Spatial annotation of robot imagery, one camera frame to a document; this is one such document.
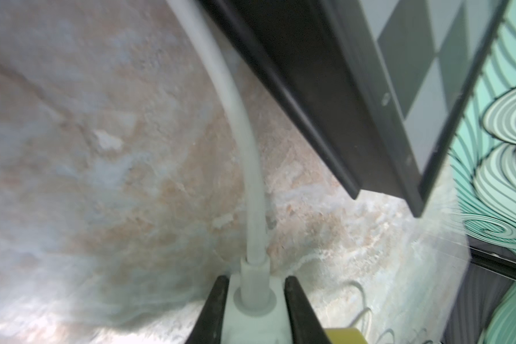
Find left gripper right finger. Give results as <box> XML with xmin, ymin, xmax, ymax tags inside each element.
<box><xmin>284</xmin><ymin>276</ymin><xmax>331</xmax><ymax>344</ymax></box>

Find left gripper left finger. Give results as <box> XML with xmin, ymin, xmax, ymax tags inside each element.
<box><xmin>185</xmin><ymin>276</ymin><xmax>229</xmax><ymax>344</ymax></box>

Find yellow charger adapter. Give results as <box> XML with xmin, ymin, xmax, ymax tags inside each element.
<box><xmin>325</xmin><ymin>328</ymin><xmax>367</xmax><ymax>344</ymax></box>

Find white power strip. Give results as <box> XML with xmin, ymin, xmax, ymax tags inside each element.
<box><xmin>221</xmin><ymin>274</ymin><xmax>292</xmax><ymax>344</ymax></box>

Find black chessboard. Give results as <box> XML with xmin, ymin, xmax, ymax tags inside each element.
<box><xmin>202</xmin><ymin>1</ymin><xmax>509</xmax><ymax>217</ymax></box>

